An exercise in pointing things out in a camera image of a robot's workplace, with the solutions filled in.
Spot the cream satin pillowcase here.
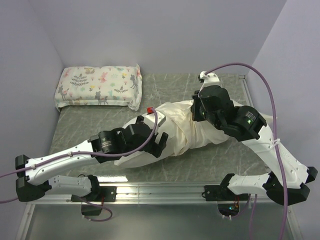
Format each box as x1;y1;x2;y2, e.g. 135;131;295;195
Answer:
155;100;229;160

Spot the white pillow insert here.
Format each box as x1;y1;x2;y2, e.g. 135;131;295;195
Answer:
114;151;161;168

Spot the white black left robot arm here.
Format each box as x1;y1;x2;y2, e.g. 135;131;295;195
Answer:
15;121;169;202

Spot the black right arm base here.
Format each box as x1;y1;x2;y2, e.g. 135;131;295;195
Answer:
201;173;251;220

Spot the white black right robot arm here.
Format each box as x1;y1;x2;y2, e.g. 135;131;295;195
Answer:
191;85;318;206

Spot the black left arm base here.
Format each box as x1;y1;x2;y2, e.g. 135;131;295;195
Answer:
70;174;117;222

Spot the animal print patterned pillow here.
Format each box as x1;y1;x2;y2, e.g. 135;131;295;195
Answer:
54;64;143;111

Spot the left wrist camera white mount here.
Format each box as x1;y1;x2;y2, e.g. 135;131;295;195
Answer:
144;107;166;128

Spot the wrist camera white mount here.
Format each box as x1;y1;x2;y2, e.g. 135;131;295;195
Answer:
198;71;220;91
144;107;166;128

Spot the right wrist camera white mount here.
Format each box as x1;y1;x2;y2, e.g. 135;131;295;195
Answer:
198;71;220;91

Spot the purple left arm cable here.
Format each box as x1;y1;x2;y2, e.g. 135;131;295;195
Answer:
0;108;160;222

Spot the aluminium mounting rail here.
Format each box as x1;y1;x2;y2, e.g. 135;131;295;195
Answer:
26;181;292;206

